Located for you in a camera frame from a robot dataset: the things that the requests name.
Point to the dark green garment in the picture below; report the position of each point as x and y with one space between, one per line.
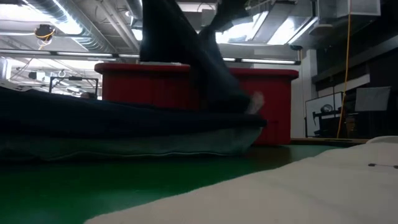
186 46

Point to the light blue denim jeans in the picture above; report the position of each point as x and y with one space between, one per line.
124 146

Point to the navy Puma t-shirt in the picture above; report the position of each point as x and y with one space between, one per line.
93 121

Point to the white printed t-shirt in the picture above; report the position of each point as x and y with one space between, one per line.
280 193

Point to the red fabric laundry bin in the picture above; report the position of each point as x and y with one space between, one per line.
140 87

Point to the grey ceiling box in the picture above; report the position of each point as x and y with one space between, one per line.
207 17

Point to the person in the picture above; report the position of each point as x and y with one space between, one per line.
88 95

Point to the whiteboard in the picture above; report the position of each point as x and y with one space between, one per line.
317 124

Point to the black stand with dial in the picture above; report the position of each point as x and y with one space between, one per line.
326 119

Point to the long LED light bar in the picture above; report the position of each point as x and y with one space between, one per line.
84 54

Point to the black clothing rack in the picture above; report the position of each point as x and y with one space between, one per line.
50 85

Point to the grey flat panel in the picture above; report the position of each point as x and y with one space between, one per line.
372 99

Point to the black yellow ceiling device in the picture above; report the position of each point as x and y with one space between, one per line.
45 31

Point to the black ceiling camera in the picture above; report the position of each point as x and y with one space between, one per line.
296 47

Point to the silver rectangular duct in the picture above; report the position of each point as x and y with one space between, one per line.
280 21

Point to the silver round duct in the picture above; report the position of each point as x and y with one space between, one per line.
133 7

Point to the corrugated silver duct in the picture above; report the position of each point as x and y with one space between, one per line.
77 28

